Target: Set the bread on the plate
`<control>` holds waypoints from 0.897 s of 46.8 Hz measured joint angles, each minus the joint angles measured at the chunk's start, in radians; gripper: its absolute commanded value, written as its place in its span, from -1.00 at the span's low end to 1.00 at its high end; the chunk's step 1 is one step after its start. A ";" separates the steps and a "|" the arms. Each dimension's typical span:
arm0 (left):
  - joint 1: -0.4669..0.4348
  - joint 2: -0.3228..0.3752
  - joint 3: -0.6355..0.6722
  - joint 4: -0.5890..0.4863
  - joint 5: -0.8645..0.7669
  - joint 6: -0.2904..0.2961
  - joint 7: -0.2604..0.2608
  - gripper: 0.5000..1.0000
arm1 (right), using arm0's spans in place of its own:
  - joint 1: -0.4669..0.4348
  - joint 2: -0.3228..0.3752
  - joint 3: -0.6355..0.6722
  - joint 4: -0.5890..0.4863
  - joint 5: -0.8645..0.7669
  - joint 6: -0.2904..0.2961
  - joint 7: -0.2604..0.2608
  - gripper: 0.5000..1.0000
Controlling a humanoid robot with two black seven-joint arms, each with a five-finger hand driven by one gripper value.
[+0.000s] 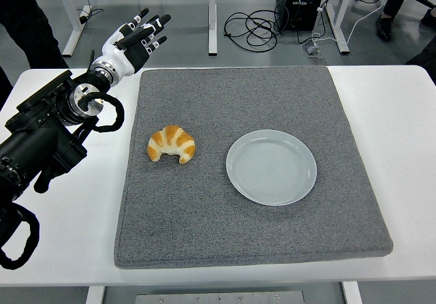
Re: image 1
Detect grey floor socket box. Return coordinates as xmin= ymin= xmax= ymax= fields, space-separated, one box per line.
xmin=302 ymin=43 xmax=323 ymax=58

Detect coiled black cable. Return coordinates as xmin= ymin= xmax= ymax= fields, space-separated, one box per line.
xmin=223 ymin=4 xmax=290 ymax=52

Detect standing person in dark clothes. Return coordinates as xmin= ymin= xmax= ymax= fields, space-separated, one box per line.
xmin=0 ymin=0 xmax=71 ymax=92

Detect golden croissant bread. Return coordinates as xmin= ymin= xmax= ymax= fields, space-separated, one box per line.
xmin=146 ymin=125 xmax=197 ymax=164

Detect black fabric object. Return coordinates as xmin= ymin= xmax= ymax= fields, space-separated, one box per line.
xmin=405 ymin=43 xmax=436 ymax=67

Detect seated person's legs and shoes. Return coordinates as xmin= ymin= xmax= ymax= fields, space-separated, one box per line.
xmin=375 ymin=0 xmax=436 ymax=42

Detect white cable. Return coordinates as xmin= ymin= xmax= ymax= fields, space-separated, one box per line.
xmin=311 ymin=0 xmax=392 ymax=46

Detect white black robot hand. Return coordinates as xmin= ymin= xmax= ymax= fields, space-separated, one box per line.
xmin=91 ymin=7 xmax=172 ymax=80

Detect grey metal plate with screws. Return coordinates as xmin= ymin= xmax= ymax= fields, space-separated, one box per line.
xmin=135 ymin=290 xmax=306 ymax=304

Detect white desk leg with foot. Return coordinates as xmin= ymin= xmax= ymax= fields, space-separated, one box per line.
xmin=207 ymin=0 xmax=219 ymax=57
xmin=325 ymin=0 xmax=352 ymax=55
xmin=52 ymin=0 xmax=93 ymax=58

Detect grey felt mat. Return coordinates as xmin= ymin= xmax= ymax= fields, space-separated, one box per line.
xmin=113 ymin=65 xmax=394 ymax=270

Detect white table leg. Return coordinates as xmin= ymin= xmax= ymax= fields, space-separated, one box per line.
xmin=84 ymin=286 xmax=106 ymax=304
xmin=342 ymin=281 xmax=364 ymax=304

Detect black computer tower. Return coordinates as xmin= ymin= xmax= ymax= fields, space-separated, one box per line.
xmin=276 ymin=0 xmax=328 ymax=32

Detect pale blue round plate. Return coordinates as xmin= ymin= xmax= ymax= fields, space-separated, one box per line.
xmin=225 ymin=129 xmax=318 ymax=207

